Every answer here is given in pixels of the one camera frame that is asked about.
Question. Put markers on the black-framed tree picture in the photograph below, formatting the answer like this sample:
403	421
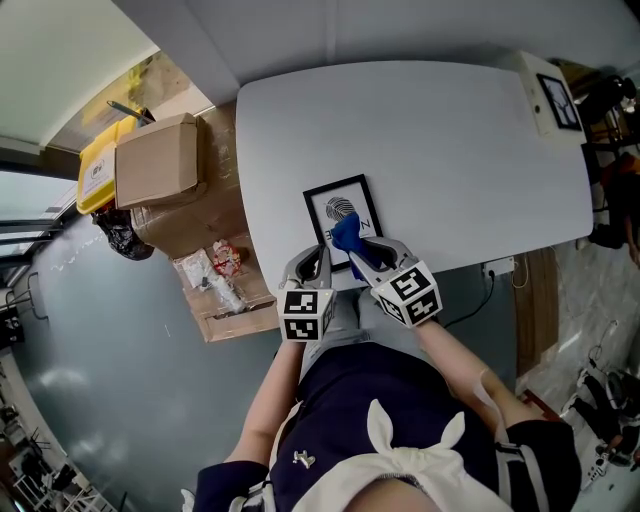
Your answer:
560	102

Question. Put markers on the white bow collar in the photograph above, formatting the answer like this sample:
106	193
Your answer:
410	460

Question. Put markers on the white box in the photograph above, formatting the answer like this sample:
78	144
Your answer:
532	90

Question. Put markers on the white power strip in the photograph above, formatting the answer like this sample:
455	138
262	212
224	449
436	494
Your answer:
500	265

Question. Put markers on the yellow bin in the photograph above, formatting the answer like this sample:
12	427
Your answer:
95	170

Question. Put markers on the grey trousers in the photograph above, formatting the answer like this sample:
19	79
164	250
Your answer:
345	320

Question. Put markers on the white table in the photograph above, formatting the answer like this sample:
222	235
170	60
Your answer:
425	150

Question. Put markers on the white plastic packet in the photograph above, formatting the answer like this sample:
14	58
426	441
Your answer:
195	267

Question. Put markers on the large flattened cardboard box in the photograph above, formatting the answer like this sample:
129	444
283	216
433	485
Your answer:
220	220

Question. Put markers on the red patterned packet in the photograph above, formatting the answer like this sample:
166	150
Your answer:
229	257

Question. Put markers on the black photo frame fingerprint print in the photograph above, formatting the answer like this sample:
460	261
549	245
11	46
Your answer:
320	215

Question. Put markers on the navy shirt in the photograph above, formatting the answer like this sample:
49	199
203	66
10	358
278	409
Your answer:
375	390

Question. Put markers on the blue cloth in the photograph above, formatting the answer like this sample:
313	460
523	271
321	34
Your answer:
347	232

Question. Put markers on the black rubbish bag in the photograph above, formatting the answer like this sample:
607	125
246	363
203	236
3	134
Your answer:
122	237

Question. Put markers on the black-framed window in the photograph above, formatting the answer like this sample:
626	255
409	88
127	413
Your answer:
30	195

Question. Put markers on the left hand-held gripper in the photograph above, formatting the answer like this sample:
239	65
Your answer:
302	315

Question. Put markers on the silver brooch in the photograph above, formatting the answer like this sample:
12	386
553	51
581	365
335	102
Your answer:
304	459

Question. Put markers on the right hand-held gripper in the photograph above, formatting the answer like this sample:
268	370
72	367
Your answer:
407	290

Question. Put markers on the brown wooden board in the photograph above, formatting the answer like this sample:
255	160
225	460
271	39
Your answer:
537	310

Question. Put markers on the person's left forearm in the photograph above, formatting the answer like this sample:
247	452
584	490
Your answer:
270	400

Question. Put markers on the brown cardboard box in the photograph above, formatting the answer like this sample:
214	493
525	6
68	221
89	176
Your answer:
160	165

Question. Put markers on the person's head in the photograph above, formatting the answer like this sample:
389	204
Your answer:
425	500

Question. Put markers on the person's right forearm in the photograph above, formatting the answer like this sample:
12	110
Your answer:
460	365

